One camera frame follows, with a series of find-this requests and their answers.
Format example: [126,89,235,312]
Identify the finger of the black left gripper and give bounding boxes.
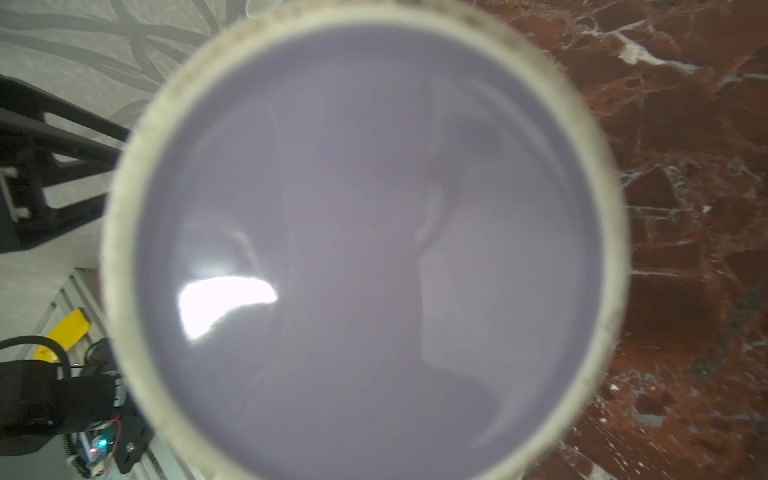
[1,110,120,252]
[0,74,132,145]

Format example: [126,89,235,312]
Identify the purple mug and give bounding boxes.
[101,1,631,479]

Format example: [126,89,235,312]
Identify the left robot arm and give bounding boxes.
[1,76,130,456]

